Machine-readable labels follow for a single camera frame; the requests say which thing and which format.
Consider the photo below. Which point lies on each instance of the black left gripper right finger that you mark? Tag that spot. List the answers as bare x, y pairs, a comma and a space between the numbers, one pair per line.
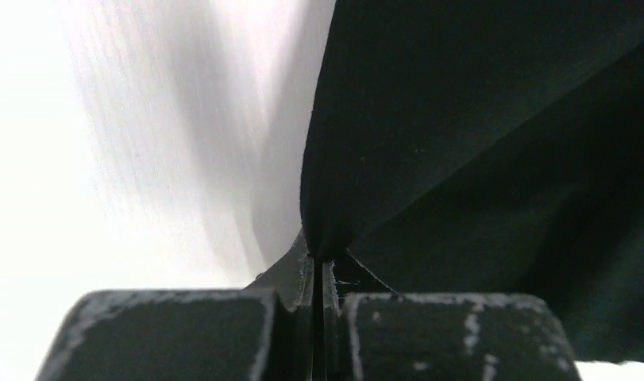
374, 333

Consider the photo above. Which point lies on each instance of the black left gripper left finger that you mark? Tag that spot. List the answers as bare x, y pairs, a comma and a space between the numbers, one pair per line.
261, 332

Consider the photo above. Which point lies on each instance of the black t shirt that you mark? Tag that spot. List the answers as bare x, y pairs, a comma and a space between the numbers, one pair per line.
488, 146

